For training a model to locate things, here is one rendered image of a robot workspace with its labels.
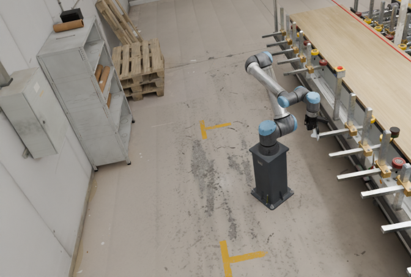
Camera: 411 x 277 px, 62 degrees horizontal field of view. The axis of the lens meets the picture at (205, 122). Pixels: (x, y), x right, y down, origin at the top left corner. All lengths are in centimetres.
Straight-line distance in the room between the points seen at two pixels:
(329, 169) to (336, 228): 71
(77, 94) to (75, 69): 29
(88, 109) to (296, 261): 249
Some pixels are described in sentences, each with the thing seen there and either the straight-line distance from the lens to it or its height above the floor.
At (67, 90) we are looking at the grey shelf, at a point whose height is 113.
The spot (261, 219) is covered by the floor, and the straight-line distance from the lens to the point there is 337.
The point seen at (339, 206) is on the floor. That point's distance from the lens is 349.
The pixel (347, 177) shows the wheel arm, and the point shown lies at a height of 86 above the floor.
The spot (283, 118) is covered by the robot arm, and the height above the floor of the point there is 89.
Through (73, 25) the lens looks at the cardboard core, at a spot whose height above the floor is 160.
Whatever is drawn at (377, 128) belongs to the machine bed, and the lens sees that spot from 309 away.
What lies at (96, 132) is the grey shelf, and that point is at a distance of 399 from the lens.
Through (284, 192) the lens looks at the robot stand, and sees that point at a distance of 348.
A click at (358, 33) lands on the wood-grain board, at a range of 436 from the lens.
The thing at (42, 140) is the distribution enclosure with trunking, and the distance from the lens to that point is 298.
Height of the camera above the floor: 271
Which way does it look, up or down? 37 degrees down
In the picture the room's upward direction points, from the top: 12 degrees counter-clockwise
